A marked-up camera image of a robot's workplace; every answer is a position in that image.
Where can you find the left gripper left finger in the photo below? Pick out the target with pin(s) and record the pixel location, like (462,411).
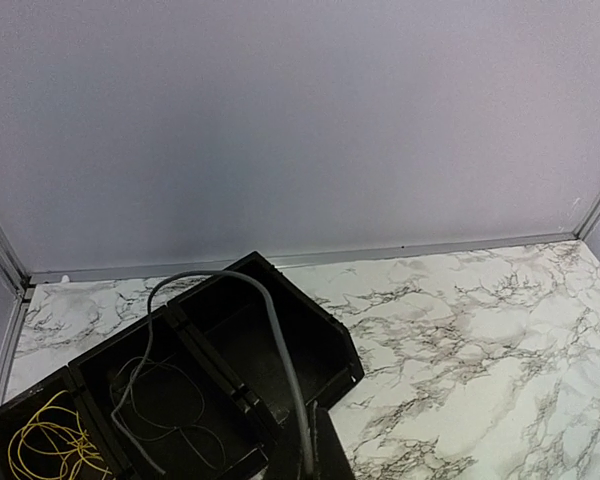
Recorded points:
(288,460)

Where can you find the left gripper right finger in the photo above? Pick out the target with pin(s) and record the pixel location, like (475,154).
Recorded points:
(329,459)

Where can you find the black three-compartment bin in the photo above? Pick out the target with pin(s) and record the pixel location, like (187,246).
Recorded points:
(196,389)

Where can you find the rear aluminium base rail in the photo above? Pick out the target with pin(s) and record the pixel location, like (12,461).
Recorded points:
(296,260)

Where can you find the left aluminium frame post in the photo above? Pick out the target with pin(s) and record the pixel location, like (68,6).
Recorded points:
(12,270)

